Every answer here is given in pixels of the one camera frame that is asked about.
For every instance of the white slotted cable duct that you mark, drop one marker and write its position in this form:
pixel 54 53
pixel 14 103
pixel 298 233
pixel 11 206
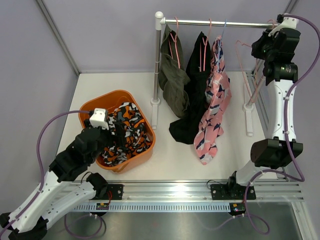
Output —
pixel 154 207

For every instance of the black shorts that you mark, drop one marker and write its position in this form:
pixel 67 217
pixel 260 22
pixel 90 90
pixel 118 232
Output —
pixel 185 129

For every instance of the olive green shorts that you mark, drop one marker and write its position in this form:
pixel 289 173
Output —
pixel 172 80

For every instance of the pink wire hanger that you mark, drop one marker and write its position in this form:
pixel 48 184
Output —
pixel 239 56
pixel 202 55
pixel 175 40

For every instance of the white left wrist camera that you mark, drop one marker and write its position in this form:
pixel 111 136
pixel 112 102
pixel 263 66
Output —
pixel 99 118

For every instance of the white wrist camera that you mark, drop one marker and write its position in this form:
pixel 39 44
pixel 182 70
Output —
pixel 284 21
pixel 99 118

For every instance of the orange plastic laundry basket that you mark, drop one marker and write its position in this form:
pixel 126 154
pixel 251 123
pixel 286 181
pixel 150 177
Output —
pixel 135 156

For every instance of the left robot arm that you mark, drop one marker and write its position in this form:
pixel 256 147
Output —
pixel 32 219

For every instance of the pink shark print shorts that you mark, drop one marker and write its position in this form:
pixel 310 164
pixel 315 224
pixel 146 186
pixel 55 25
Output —
pixel 218 95

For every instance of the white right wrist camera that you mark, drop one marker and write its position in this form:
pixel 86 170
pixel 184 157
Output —
pixel 284 21

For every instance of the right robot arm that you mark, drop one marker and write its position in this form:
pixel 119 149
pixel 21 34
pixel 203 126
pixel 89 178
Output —
pixel 280 145

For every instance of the blue wire hanger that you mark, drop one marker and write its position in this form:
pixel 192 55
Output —
pixel 220 45

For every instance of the white and steel clothes rack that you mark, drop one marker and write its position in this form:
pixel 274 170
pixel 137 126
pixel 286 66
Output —
pixel 160 20

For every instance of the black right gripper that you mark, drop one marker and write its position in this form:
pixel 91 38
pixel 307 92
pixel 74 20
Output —
pixel 265 38

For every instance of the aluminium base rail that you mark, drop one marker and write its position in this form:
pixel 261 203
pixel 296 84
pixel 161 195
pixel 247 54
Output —
pixel 190 191

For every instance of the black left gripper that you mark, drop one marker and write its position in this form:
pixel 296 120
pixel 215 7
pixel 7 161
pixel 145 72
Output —
pixel 118 138

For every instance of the orange camouflage print shorts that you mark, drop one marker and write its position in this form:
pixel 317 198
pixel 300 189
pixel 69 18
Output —
pixel 137 140

